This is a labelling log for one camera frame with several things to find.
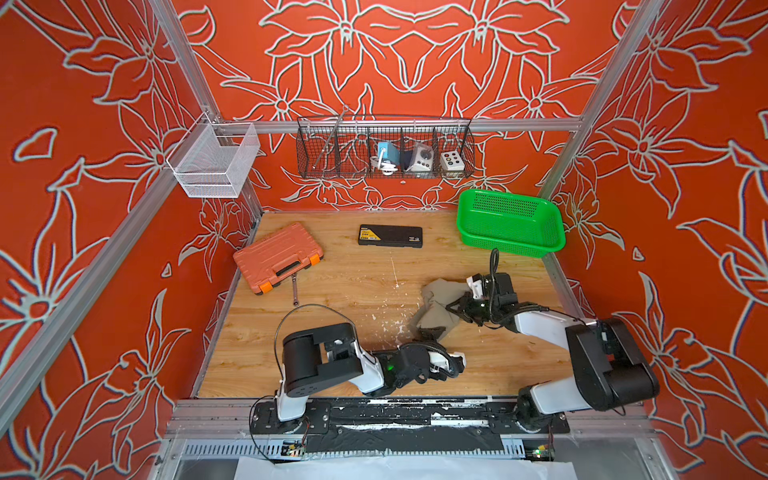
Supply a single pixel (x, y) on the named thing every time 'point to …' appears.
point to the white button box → (452, 161)
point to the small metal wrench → (295, 303)
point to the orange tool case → (273, 258)
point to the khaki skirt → (437, 295)
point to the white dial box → (422, 158)
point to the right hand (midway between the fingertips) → (442, 307)
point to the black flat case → (392, 236)
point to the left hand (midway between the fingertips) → (447, 339)
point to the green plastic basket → (509, 223)
